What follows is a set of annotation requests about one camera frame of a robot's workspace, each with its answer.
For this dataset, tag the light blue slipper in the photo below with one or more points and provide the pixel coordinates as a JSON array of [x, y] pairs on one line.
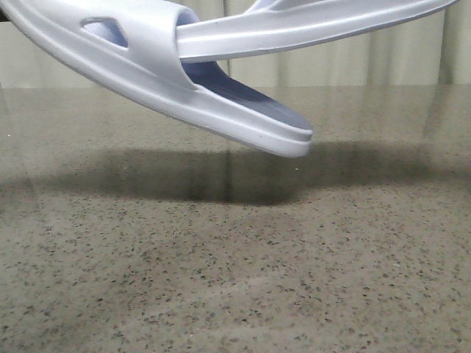
[[272, 26], [130, 47]]

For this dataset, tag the pale green pleated curtain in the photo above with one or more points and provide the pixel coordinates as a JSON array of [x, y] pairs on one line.
[[434, 49]]

